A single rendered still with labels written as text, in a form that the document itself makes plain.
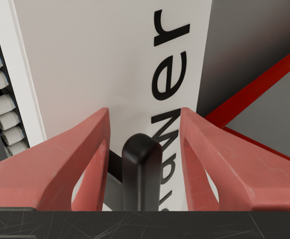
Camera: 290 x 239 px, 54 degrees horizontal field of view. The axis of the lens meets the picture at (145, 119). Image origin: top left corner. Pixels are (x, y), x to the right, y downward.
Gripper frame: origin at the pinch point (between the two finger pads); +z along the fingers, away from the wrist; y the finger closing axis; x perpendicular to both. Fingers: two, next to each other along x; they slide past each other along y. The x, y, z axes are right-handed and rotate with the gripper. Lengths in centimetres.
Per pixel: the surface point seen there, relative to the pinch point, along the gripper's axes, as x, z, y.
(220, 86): 14.3, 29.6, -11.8
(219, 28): 4.5, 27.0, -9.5
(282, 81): 14.3, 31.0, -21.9
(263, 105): 14.2, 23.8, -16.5
